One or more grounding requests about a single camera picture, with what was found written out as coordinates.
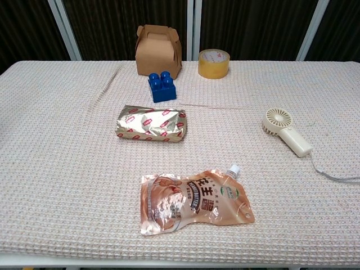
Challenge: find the yellow packing tape roll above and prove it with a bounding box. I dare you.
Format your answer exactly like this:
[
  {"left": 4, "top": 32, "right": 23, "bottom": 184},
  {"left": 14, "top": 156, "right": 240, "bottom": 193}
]
[{"left": 197, "top": 49, "right": 231, "bottom": 80}]

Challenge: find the blue plastic building block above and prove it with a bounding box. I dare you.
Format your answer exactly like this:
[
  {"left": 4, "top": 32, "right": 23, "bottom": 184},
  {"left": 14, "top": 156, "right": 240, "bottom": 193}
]
[{"left": 147, "top": 71, "right": 177, "bottom": 104}]

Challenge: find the beige waffle-weave tablecloth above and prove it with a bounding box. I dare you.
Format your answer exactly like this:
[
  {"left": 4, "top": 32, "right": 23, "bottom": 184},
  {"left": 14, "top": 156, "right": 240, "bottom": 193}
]
[{"left": 0, "top": 60, "right": 360, "bottom": 261}]

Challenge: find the peanut butter spout pouch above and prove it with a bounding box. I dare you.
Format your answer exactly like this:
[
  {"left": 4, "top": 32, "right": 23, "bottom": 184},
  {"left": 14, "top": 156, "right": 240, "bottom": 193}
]
[{"left": 140, "top": 164, "right": 256, "bottom": 236}]

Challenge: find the white metal frame post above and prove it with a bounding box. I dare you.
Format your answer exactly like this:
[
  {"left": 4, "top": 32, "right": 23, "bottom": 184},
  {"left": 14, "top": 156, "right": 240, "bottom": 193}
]
[
  {"left": 295, "top": 0, "right": 330, "bottom": 61},
  {"left": 186, "top": 0, "right": 203, "bottom": 61},
  {"left": 47, "top": 0, "right": 83, "bottom": 61}
]

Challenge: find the white handheld fan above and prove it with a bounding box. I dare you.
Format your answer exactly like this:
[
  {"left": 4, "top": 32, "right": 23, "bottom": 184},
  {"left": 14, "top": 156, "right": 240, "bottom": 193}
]
[{"left": 262, "top": 107, "right": 313, "bottom": 158}]

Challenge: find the brown kraft paper gable box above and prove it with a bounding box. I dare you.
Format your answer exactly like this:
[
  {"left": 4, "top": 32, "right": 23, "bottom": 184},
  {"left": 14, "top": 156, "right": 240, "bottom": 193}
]
[{"left": 136, "top": 24, "right": 183, "bottom": 81}]

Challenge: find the gold foil snack package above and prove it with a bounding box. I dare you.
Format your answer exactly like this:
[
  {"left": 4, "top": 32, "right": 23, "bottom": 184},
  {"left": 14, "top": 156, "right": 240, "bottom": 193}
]
[{"left": 115, "top": 105, "right": 187, "bottom": 143}]

